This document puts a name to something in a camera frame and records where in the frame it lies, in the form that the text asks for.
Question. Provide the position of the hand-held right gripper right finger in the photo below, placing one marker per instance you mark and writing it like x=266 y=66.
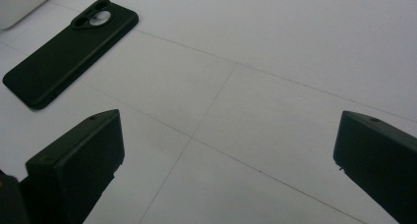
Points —
x=380 y=158

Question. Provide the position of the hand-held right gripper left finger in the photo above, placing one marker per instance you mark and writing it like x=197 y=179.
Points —
x=82 y=158

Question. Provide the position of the black phone case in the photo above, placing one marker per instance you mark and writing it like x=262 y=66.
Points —
x=65 y=57

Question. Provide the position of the white container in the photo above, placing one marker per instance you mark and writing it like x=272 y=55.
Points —
x=23 y=4

